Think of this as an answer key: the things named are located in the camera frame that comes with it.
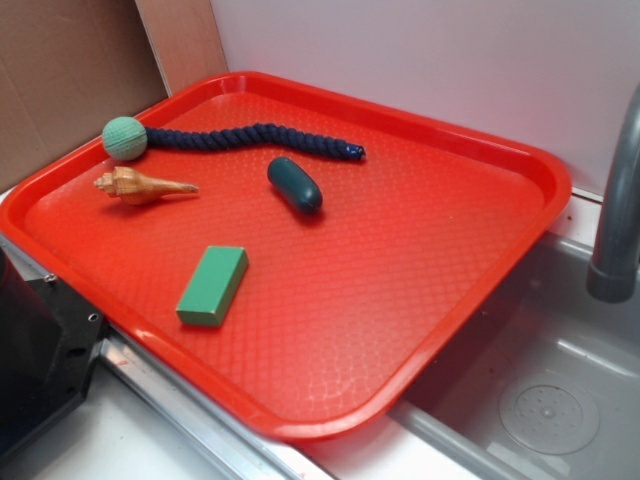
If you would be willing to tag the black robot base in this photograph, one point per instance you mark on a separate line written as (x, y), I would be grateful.
(50, 339)

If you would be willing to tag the green rectangular wooden block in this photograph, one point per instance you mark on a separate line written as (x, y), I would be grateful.
(212, 287)

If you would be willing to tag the green ball rope toy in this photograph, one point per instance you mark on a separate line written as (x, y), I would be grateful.
(126, 139)

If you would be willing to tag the grey plastic sink basin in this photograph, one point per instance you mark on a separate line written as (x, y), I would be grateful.
(541, 383)

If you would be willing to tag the tan spiral seashell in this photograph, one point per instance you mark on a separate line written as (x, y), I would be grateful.
(137, 189)

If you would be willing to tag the red plastic tray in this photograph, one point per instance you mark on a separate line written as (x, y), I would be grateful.
(337, 312)

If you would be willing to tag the dark green capsule object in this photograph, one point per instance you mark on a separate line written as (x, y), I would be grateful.
(295, 186)

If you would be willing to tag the brown cardboard panel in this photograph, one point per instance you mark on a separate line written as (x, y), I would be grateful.
(67, 67)

